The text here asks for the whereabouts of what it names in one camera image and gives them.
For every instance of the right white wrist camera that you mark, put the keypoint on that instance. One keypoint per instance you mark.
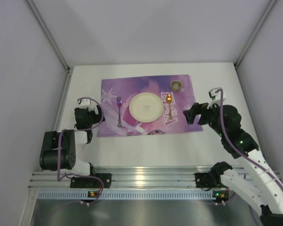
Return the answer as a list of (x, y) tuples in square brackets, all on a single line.
[(217, 96)]

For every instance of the aluminium corner post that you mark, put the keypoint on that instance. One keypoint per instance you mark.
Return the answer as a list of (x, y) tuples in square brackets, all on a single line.
[(254, 34), (37, 15)]

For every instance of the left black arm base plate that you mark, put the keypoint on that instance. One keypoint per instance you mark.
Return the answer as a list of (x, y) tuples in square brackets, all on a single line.
[(81, 182)]

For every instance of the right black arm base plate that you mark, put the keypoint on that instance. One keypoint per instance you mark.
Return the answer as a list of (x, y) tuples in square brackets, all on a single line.
[(208, 180)]

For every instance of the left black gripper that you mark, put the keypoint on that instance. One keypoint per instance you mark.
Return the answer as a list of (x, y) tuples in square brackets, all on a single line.
[(79, 115)]

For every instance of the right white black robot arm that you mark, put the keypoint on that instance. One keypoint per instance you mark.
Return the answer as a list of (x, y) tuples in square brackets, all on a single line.
[(266, 196)]

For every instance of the small glass cup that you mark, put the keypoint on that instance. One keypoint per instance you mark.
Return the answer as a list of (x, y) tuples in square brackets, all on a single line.
[(176, 85)]

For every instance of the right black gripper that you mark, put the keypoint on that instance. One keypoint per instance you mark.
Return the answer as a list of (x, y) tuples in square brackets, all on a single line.
[(195, 112)]

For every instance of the iridescent metal fork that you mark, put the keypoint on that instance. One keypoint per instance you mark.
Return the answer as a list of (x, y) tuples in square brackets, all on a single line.
[(119, 104)]

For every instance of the gold metal spoon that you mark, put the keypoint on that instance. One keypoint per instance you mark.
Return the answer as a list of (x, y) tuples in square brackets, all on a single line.
[(169, 101)]

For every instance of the right aluminium corner post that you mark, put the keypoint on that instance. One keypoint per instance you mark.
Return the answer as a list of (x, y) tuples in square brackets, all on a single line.
[(254, 34)]

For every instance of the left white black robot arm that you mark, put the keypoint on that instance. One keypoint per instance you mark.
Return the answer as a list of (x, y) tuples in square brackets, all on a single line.
[(58, 151)]

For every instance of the purple Elsa cloth placemat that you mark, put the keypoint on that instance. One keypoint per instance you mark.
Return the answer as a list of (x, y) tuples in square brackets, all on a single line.
[(127, 88)]

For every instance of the left aluminium corner post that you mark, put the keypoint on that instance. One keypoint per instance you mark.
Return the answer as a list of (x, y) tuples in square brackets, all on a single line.
[(37, 15)]

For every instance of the cream round plate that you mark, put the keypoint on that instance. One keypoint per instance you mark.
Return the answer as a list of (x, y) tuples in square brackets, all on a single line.
[(146, 107)]

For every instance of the white slotted cable duct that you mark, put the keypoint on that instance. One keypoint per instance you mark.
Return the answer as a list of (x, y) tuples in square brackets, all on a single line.
[(133, 195)]

